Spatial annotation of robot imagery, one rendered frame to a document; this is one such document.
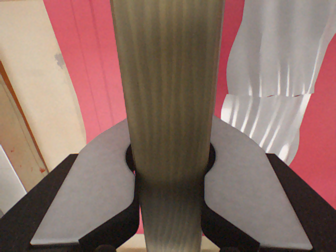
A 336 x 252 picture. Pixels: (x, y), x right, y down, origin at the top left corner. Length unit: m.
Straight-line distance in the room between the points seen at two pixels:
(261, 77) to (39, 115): 0.20
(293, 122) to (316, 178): 0.08
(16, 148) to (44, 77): 0.07
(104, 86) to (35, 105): 0.07
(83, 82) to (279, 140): 0.18
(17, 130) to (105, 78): 0.09
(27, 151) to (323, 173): 0.30
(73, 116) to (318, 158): 0.24
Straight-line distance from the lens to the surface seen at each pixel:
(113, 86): 0.18
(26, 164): 0.23
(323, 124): 0.23
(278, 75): 0.18
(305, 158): 0.24
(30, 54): 0.20
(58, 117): 0.21
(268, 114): 0.19
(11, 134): 0.22
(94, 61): 0.18
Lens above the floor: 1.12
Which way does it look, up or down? 60 degrees down
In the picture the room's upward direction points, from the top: 176 degrees counter-clockwise
